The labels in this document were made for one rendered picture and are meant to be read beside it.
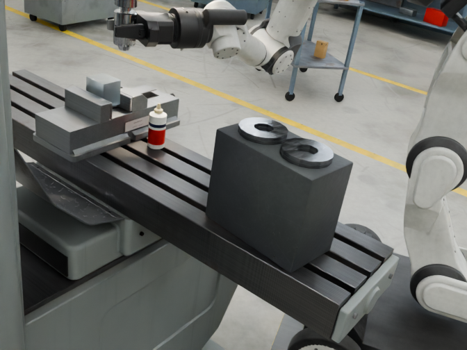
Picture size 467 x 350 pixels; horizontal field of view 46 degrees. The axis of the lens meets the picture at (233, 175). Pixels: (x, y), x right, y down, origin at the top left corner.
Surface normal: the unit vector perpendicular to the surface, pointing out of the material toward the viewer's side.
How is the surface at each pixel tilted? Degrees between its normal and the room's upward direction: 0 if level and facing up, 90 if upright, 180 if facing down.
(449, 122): 90
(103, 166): 0
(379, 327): 0
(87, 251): 90
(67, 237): 0
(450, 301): 90
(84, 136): 90
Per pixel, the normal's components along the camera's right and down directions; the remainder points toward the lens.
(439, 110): -0.33, 0.41
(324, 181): 0.70, 0.42
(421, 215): -0.37, 0.74
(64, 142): -0.60, 0.31
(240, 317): 0.14, -0.87
